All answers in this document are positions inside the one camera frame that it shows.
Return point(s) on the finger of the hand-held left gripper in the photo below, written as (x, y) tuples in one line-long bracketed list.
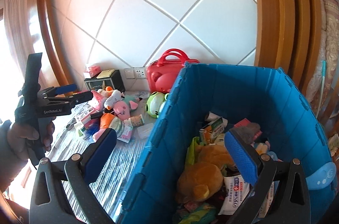
[(79, 98), (66, 89)]

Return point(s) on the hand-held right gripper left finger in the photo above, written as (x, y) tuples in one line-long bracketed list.
[(100, 152)]

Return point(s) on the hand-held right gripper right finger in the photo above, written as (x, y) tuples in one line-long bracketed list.
[(241, 157)]

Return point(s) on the white blue wet wipes pack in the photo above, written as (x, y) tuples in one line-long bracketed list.
[(233, 195)]

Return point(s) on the white cardboard tube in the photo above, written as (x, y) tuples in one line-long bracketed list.
[(212, 116)]

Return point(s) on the blue plastic storage crate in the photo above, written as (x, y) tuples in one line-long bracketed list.
[(264, 97)]

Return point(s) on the person's left hand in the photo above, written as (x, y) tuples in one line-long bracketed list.
[(18, 139)]

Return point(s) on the red white medicine box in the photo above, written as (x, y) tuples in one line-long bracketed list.
[(84, 115)]

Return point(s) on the grey striped bed sheet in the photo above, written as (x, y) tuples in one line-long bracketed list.
[(119, 160)]

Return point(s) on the pastel plush toy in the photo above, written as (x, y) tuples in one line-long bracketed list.
[(261, 147)]

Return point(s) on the pink plush with purple hair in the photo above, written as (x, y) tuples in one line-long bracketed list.
[(91, 130)]

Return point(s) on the grey felt pouch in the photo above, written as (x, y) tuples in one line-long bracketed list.
[(249, 132)]

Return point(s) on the metal clip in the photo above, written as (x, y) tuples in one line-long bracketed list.
[(71, 124)]

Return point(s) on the white tube bottle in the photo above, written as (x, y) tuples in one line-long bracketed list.
[(80, 128)]

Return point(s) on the tissue box with red print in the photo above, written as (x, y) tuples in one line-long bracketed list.
[(92, 70)]

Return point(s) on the pink white packet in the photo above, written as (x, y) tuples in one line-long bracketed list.
[(125, 134)]

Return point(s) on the orange plush toy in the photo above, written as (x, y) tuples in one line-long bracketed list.
[(106, 120)]

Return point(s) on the white cat plush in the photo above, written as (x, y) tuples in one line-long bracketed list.
[(112, 99)]

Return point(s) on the yellow flat box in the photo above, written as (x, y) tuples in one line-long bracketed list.
[(106, 73)]

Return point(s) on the green orange drink carton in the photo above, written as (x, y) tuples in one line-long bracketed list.
[(212, 131)]

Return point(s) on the black gift bag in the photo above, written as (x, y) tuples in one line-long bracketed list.
[(116, 83)]

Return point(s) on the pink pig plush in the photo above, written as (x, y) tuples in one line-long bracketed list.
[(120, 107)]

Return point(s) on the brown plush bear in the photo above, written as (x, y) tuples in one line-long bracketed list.
[(201, 179)]

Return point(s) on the yellow green plastic bag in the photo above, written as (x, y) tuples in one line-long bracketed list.
[(192, 152)]

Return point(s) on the white printed packet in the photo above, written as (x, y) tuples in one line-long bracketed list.
[(267, 200)]

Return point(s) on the green snack packet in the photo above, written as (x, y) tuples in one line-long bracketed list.
[(198, 214)]

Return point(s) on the green frog plush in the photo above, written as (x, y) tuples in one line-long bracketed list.
[(155, 105)]

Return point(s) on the white sheer curtain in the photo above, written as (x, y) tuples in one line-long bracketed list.
[(16, 36)]

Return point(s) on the light blue smiley plastic toy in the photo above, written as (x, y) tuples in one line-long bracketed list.
[(321, 176)]

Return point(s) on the red handbag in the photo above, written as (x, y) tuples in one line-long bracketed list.
[(164, 78)]

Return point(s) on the light green pole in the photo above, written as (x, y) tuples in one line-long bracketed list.
[(321, 86)]

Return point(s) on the white quilted headboard panel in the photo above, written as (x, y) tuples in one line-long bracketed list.
[(159, 1)]

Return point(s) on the beige patterned curtain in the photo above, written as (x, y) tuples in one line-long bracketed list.
[(329, 54)]

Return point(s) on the wooden headboard frame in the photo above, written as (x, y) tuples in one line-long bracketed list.
[(270, 15)]

